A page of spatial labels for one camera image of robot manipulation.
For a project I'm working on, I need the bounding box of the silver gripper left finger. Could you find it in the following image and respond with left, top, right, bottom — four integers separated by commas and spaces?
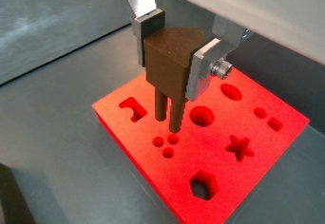
127, 0, 164, 66

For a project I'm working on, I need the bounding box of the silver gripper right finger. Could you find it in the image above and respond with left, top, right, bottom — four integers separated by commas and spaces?
185, 15, 252, 101

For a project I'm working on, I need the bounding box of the brown three prong peg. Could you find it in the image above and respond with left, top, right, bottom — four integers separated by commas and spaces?
143, 28, 204, 133

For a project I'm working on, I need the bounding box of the red foam shape board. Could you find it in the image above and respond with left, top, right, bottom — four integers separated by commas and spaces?
92, 70, 308, 224

